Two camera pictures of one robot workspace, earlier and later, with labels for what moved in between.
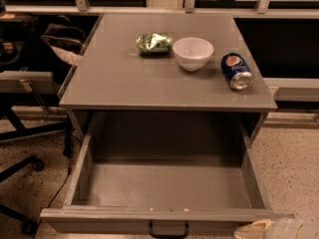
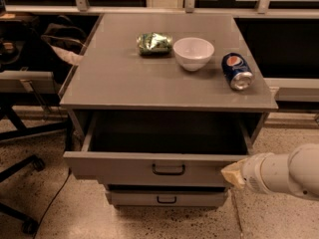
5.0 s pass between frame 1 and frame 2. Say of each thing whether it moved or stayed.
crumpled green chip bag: stayed
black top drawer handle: moved
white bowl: stayed
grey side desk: stayed
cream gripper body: moved
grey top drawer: moved
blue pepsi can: stayed
